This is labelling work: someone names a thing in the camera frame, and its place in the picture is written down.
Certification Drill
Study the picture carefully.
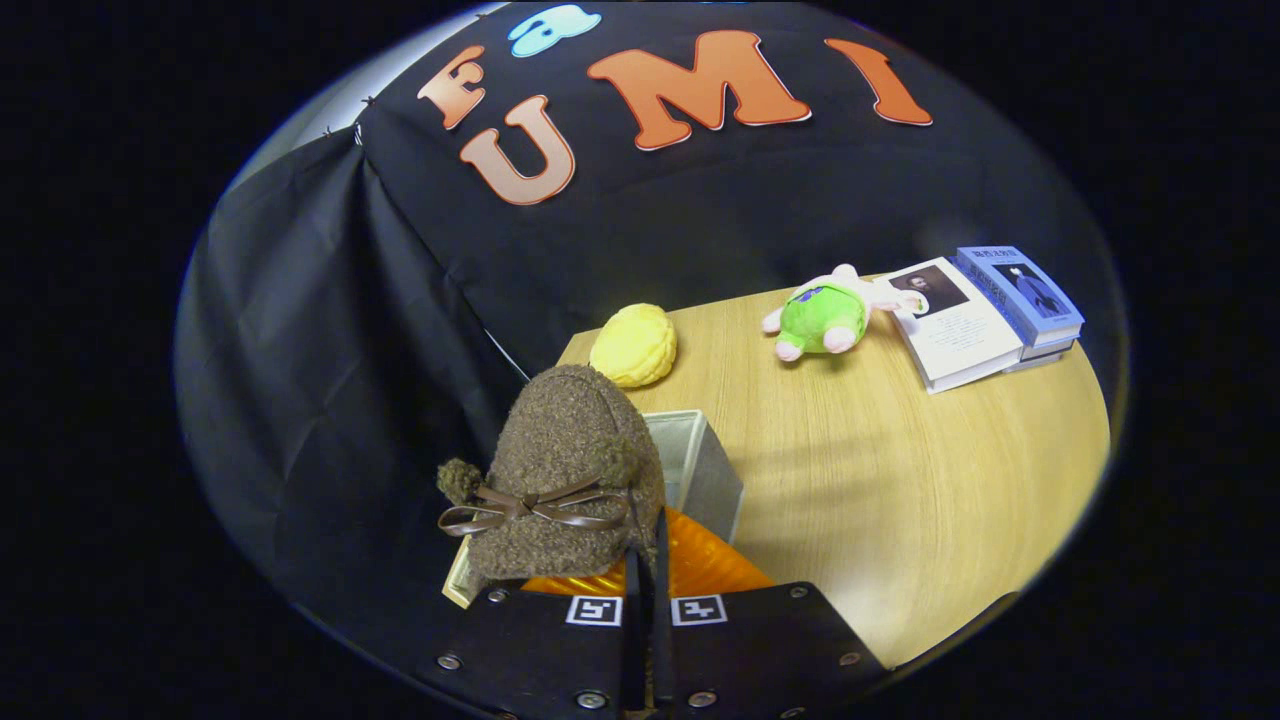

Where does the brown fuzzy slipper shoe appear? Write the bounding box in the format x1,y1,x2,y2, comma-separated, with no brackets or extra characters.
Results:
436,364,667,584

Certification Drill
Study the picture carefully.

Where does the white open book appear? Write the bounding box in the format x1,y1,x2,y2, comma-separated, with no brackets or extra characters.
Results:
884,256,1027,395

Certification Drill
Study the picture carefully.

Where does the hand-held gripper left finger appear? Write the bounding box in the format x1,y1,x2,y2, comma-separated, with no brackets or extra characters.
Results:
413,546,650,720

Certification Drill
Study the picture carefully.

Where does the yellow plush toy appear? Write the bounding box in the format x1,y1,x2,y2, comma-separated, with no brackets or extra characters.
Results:
589,302,679,390

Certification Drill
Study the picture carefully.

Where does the beige storage box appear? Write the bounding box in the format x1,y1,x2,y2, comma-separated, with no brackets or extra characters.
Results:
442,407,747,610

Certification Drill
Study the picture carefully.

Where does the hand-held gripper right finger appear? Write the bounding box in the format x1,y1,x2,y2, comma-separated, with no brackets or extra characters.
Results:
655,505,893,720

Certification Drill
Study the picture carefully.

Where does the thin blue and white book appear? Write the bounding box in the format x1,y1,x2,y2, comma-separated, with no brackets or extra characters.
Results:
1000,337,1078,374

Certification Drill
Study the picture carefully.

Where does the green and pink plush toy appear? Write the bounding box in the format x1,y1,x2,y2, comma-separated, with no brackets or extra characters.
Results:
761,263,927,364

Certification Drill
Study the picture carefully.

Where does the black backdrop cloth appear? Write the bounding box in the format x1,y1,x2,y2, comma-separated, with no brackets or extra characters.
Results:
175,0,1126,641

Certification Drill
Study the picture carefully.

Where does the blue cover book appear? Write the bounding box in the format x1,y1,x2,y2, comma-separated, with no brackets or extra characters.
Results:
954,245,1085,349

